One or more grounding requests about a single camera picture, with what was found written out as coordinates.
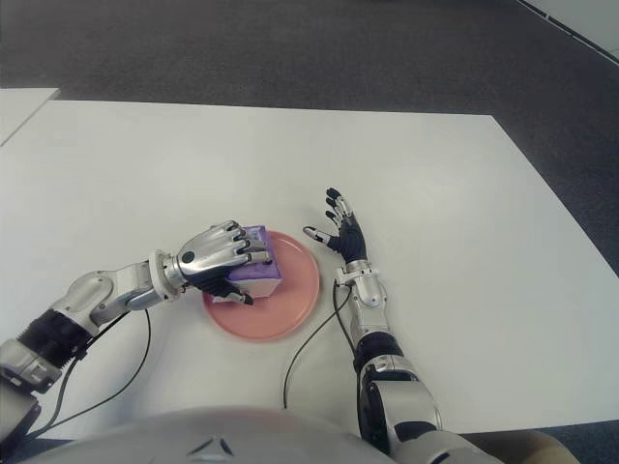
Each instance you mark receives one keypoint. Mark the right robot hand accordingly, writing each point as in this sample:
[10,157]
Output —
[350,241]

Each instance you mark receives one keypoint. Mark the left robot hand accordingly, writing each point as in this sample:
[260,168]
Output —
[208,253]

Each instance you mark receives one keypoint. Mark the purple tissue paper pack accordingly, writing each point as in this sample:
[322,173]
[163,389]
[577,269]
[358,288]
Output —
[258,278]

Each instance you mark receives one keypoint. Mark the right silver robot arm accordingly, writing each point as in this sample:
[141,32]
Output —
[370,295]

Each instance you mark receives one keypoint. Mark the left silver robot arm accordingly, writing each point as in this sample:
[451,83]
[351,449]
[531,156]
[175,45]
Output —
[101,295]

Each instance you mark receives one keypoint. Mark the pink round plate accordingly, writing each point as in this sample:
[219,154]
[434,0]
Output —
[295,295]

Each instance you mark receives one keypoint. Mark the silver robot torso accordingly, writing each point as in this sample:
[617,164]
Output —
[208,435]

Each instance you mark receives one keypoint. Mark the beige rounded object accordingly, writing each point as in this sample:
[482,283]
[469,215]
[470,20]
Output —
[532,449]

